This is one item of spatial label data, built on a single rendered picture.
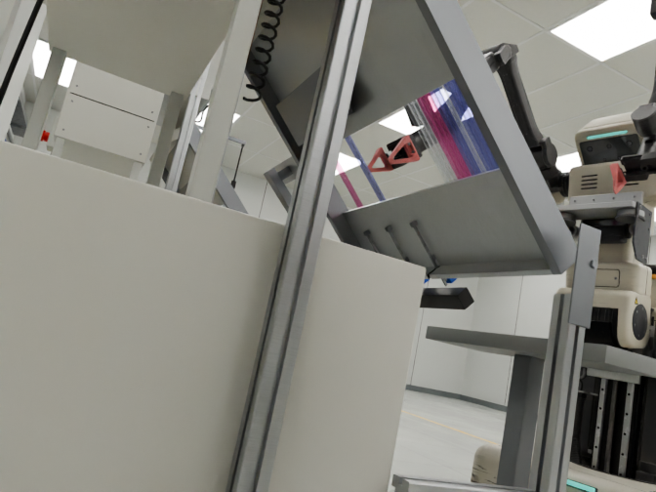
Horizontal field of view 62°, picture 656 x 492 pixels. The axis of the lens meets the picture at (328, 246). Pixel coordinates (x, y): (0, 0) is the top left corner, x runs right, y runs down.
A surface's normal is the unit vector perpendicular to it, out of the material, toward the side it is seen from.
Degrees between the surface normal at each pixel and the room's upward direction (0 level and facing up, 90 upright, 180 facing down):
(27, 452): 90
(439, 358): 90
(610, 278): 98
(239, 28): 90
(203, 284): 90
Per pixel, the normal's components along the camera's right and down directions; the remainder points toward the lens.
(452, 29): 0.43, -0.07
